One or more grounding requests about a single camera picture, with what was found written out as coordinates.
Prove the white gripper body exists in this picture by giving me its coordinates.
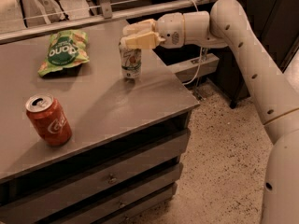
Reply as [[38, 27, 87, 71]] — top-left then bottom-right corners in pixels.
[[156, 13, 184, 49]]

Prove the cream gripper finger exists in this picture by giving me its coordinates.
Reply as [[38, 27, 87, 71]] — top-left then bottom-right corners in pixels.
[[120, 31, 165, 49], [122, 19, 156, 35]]

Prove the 7up can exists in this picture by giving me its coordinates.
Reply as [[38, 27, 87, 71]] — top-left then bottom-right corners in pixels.
[[119, 44, 141, 79]]

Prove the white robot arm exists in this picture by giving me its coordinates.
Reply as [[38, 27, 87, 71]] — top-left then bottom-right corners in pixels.
[[121, 0, 299, 224]]

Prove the red cola can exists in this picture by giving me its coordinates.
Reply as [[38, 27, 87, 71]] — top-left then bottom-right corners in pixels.
[[25, 93, 72, 147]]

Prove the green chip bag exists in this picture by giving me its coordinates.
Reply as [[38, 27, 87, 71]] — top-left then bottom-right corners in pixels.
[[38, 30, 90, 77]]

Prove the grey drawer cabinet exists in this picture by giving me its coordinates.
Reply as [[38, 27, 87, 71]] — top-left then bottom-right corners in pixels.
[[0, 110, 192, 224]]

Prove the white cable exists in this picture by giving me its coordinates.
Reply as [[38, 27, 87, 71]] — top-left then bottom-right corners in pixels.
[[182, 0, 206, 86]]

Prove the metal railing frame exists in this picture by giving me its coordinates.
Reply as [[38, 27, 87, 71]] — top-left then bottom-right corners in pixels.
[[0, 0, 226, 83]]

